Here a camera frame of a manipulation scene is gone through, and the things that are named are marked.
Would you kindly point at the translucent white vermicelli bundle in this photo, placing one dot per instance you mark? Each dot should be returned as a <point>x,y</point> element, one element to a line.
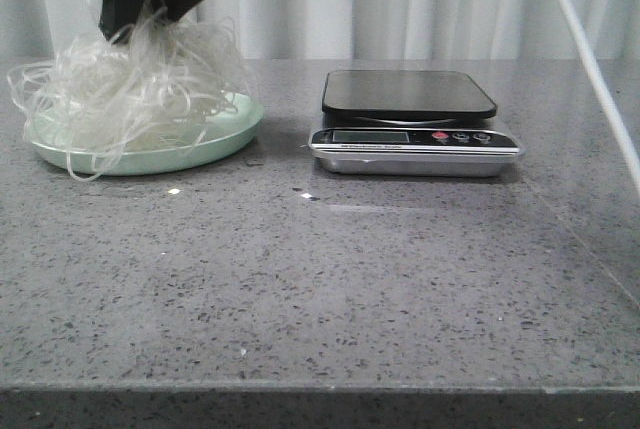
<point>156,90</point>

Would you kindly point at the white pleated curtain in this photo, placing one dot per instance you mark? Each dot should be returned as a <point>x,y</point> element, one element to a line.
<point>330,29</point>

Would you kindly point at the mint green round plate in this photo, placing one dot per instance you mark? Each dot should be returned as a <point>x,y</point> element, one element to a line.
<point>225,134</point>

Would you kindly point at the black silver kitchen scale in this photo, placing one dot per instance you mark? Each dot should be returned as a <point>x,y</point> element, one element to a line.
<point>410,123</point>

